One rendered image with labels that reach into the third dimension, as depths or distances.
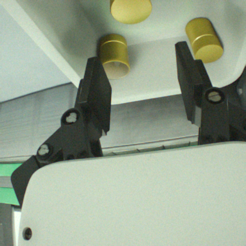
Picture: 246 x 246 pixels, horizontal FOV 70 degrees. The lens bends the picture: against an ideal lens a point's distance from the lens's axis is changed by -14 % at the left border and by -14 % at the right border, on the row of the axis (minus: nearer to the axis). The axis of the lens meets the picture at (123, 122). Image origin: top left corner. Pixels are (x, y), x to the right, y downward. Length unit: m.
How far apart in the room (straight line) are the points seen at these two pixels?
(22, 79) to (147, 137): 0.24
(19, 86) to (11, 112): 0.06
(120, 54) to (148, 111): 0.10
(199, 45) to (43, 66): 0.23
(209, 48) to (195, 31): 0.03
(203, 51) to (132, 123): 0.14
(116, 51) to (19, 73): 0.19
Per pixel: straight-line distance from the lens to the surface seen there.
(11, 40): 0.30
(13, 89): 0.41
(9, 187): 0.42
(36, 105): 0.39
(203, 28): 0.23
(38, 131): 0.36
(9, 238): 0.72
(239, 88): 0.29
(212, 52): 0.23
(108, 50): 0.23
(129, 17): 0.17
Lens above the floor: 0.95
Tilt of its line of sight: 21 degrees down
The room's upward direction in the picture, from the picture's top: 177 degrees clockwise
